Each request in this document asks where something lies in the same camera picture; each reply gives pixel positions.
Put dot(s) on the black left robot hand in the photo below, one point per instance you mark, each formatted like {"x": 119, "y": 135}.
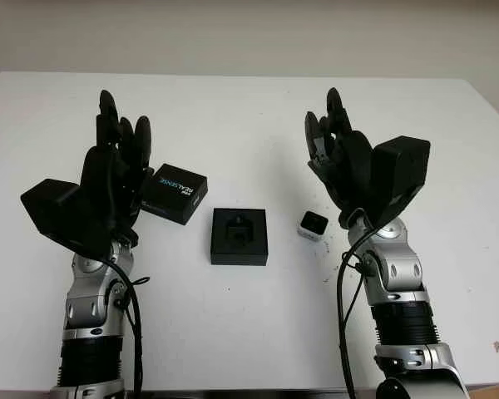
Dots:
{"x": 104, "y": 174}

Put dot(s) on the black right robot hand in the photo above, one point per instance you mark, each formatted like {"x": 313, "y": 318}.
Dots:
{"x": 349, "y": 166}

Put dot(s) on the small silver depth camera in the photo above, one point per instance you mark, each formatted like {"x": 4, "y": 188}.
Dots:
{"x": 312, "y": 222}

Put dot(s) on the black RealSense box lid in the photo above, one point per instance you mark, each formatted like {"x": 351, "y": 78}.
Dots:
{"x": 174, "y": 191}

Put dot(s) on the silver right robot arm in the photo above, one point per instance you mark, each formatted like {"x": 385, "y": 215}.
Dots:
{"x": 399, "y": 274}

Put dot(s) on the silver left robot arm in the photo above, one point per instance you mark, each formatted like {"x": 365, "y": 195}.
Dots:
{"x": 87, "y": 307}

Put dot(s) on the black box base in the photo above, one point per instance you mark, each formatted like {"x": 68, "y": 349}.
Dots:
{"x": 237, "y": 257}

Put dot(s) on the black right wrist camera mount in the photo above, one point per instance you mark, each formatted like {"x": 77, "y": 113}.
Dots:
{"x": 399, "y": 174}

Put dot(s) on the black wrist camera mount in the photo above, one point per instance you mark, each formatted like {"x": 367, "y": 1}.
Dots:
{"x": 54, "y": 208}
{"x": 399, "y": 174}

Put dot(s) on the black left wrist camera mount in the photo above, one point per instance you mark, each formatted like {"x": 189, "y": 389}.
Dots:
{"x": 54, "y": 208}

